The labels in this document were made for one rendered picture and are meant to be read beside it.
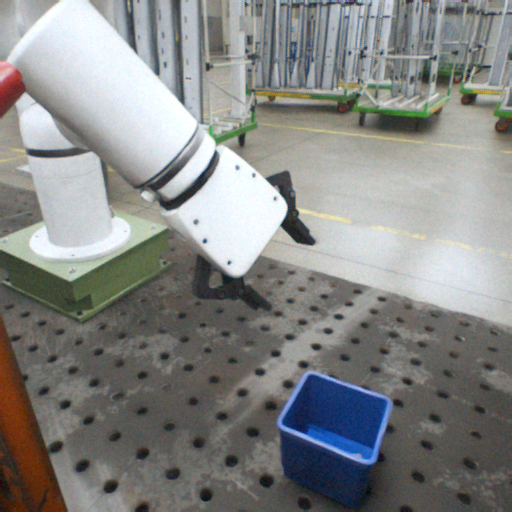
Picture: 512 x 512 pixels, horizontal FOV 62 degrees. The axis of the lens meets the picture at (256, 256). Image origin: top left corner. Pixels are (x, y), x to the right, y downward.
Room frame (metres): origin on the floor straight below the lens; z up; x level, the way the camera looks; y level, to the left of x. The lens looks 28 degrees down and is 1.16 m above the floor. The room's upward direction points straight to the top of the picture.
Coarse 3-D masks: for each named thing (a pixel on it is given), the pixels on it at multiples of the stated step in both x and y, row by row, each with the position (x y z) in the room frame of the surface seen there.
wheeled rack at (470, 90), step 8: (480, 0) 8.34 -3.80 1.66; (488, 0) 9.13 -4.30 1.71; (488, 8) 9.10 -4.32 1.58; (472, 40) 8.34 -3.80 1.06; (480, 40) 9.10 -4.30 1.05; (464, 72) 8.35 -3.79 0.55; (472, 72) 9.02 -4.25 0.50; (480, 72) 9.00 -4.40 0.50; (464, 80) 8.33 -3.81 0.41; (464, 88) 8.35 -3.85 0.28; (472, 88) 8.28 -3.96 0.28; (480, 88) 8.22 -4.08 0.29; (488, 88) 8.16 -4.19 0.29; (496, 88) 8.09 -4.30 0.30; (464, 96) 8.34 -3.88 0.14; (472, 96) 8.98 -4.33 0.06
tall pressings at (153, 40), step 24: (120, 0) 5.11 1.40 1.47; (144, 0) 4.98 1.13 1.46; (168, 0) 4.85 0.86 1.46; (192, 0) 4.71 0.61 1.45; (120, 24) 5.11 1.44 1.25; (144, 24) 4.96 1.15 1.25; (168, 24) 4.83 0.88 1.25; (192, 24) 4.70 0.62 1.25; (144, 48) 4.96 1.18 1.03; (168, 48) 4.83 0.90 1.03; (192, 48) 4.69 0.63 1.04; (168, 72) 4.82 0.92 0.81; (192, 72) 4.69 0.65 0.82; (192, 96) 4.68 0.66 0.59
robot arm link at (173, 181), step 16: (192, 144) 0.36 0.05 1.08; (208, 144) 0.38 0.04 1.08; (176, 160) 0.35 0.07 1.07; (192, 160) 0.36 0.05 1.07; (208, 160) 0.37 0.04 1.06; (160, 176) 0.35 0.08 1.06; (176, 176) 0.35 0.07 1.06; (192, 176) 0.35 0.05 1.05; (144, 192) 0.36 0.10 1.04; (160, 192) 0.35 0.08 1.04; (176, 192) 0.35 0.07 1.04
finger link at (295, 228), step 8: (288, 192) 0.44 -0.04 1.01; (288, 200) 0.44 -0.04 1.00; (280, 224) 0.45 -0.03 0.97; (288, 224) 0.44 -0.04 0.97; (296, 224) 0.43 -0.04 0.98; (288, 232) 0.45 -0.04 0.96; (296, 232) 0.44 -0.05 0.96; (304, 232) 0.43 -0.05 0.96; (296, 240) 0.45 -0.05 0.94; (304, 240) 0.44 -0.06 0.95; (312, 240) 0.44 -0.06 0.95
